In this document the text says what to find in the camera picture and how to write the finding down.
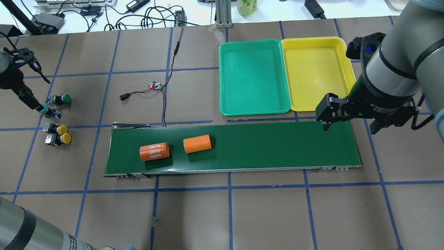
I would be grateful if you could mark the green conveyor belt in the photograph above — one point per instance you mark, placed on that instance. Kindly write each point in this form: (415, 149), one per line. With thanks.
(235, 148)

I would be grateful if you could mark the orange cylinder with 4680 print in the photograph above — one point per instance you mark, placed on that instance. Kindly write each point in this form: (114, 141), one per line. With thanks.
(154, 151)

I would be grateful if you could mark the green plastic tray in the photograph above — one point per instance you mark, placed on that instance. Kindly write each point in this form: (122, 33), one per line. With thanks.
(253, 78)

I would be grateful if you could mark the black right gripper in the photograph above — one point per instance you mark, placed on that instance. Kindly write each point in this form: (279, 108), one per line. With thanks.
(376, 99)

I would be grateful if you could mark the black power adapter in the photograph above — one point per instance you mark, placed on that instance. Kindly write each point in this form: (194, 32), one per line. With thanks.
(315, 10)

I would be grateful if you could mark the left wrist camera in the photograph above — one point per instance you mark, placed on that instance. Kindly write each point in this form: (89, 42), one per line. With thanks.
(24, 56)

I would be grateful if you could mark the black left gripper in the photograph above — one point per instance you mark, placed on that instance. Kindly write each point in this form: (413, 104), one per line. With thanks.
(9, 80)

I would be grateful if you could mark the plain orange cylinder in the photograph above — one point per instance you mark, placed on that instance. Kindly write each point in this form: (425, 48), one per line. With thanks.
(197, 143)

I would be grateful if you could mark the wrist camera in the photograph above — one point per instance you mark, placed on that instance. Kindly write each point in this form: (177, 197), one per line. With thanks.
(364, 46)
(24, 56)

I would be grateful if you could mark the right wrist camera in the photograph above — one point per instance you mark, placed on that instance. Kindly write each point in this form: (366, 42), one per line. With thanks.
(364, 46)

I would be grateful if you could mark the green tea bottle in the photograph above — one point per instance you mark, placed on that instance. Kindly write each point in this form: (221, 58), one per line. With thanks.
(246, 7)

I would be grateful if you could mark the yellow plastic tray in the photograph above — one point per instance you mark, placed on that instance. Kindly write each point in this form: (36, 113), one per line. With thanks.
(314, 67)

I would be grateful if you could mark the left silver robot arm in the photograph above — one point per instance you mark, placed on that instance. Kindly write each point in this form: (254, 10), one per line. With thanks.
(21, 229)

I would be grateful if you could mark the small green controller board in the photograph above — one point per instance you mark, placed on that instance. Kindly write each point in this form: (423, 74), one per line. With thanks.
(156, 86)

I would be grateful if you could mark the aluminium frame post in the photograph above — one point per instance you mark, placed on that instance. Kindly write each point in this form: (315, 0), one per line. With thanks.
(223, 14)

